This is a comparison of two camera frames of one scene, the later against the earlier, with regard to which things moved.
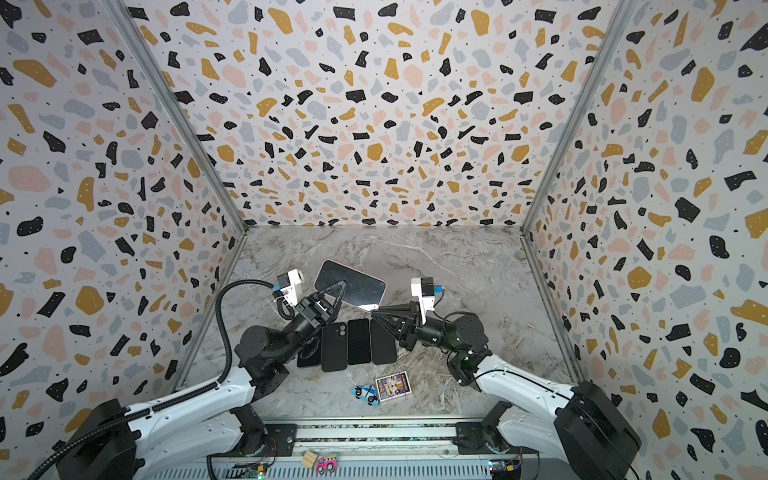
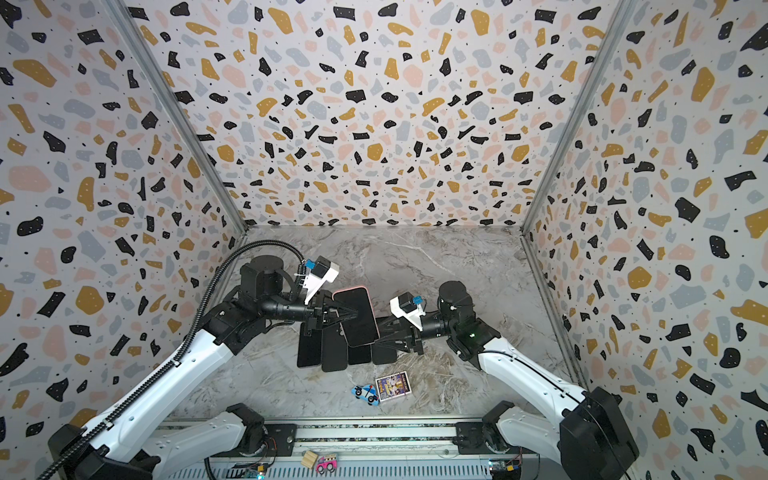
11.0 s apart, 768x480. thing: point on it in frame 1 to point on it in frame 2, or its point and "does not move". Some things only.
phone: x=362 y=291 to x=360 y=328
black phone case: x=383 y=345 does not move
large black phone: x=310 y=354 does not move
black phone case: x=334 y=347 does not move
